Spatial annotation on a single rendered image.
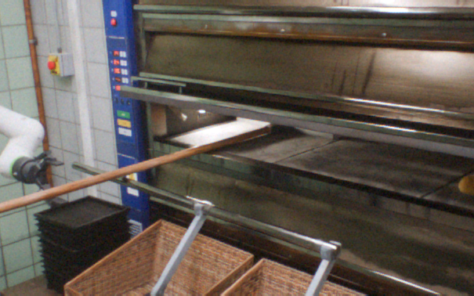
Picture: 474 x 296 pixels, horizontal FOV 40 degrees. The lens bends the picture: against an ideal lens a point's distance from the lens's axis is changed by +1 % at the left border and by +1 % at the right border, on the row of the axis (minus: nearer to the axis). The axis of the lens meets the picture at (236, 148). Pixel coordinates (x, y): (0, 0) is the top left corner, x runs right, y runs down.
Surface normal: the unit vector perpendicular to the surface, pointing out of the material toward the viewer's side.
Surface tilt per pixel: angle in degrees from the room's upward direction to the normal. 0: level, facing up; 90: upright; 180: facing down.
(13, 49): 90
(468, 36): 90
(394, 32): 90
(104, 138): 90
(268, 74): 70
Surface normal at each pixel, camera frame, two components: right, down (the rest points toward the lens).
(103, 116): -0.70, 0.22
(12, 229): 0.71, 0.16
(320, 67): -0.68, -0.12
